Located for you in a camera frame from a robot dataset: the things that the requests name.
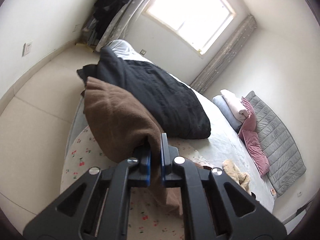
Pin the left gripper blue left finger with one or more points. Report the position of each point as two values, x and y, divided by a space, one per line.
145 165

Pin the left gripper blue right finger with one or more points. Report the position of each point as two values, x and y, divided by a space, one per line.
168 153

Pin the brown fur-collared jacket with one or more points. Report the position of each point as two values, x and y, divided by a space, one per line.
120 123

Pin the hanging black clothes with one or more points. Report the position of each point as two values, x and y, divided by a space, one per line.
105 11

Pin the black quilted jacket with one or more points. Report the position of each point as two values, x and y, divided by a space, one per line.
172 103

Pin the cherry print blanket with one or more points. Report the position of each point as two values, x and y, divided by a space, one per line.
97 205

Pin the bed with grey sheet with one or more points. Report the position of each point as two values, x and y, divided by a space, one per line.
147 220

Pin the folded light blue blanket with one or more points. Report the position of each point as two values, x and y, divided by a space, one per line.
222 105

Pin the right grey curtain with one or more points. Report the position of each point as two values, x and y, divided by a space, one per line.
225 55

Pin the grey curtain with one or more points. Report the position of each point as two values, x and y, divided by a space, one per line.
122 22
225 55

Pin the folded cream blanket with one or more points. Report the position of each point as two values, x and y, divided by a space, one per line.
235 105

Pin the pink velvet pillow back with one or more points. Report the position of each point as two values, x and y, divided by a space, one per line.
250 123

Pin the pink velvet pillow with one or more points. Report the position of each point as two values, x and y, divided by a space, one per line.
250 123
253 146

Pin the pink velvet pillow front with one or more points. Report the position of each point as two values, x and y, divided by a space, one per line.
253 146

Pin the small packet on bed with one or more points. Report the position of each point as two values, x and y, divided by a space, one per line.
273 192

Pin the grey padded headboard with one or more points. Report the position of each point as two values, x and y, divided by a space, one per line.
277 143

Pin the window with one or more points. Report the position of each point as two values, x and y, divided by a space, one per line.
197 22

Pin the left grey curtain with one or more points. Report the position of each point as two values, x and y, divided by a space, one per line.
122 22

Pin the white wall socket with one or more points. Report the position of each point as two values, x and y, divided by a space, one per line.
27 48

